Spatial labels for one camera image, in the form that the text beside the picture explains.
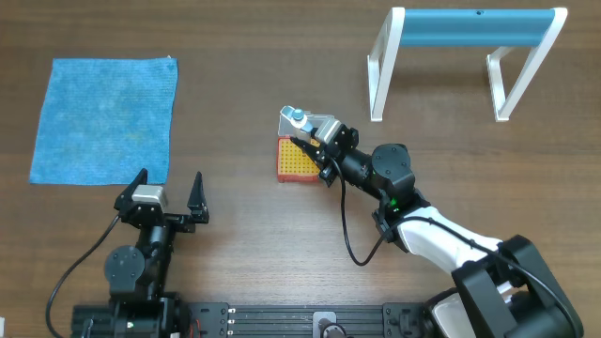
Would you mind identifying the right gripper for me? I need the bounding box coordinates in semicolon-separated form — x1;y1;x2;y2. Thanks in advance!
289;124;361;189

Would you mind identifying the red and yellow tip box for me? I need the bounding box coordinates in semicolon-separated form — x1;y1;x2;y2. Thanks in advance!
275;110;336;184

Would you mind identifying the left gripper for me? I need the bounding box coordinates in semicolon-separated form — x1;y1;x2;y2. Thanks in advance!
114;168;210;234

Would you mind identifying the mounting rail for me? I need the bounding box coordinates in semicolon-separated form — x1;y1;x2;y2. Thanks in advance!
70;302;436;338

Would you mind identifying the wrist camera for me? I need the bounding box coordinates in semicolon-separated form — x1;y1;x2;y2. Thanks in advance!
131;184;169;208
313;117;343;145

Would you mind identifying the white and blue stand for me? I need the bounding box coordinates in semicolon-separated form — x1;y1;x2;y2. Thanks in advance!
366;6;569;123

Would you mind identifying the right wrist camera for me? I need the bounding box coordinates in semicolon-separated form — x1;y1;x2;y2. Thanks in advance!
313;117;343;145

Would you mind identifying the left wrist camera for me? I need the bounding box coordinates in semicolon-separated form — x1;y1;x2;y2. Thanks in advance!
131;184;169;208

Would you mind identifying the blue cloth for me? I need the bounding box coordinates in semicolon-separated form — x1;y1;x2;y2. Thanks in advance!
28;56;179;186

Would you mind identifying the black cable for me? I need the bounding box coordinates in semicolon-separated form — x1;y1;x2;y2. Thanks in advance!
328;158;584;337
44;213;121;338

